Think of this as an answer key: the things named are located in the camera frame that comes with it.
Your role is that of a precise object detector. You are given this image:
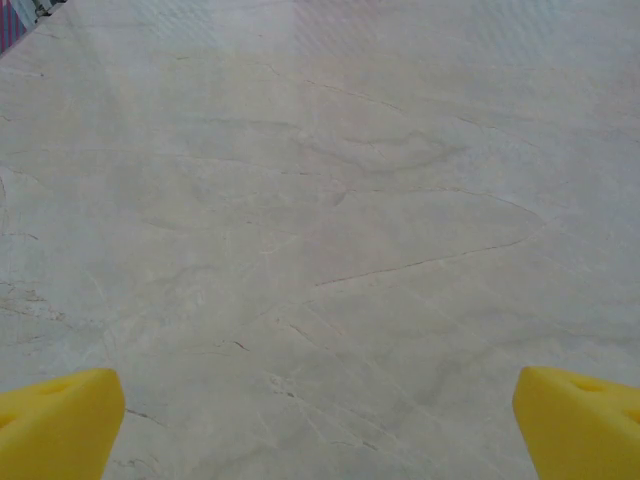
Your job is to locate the plaid backdrop cloth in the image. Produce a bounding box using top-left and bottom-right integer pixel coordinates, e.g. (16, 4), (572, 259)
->
(0, 0), (27, 54)

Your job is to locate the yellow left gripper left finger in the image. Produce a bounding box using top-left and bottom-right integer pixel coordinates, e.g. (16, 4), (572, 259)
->
(0, 367), (127, 480)

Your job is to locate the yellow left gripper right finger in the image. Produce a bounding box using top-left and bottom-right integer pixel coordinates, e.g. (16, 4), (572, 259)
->
(513, 365), (640, 480)

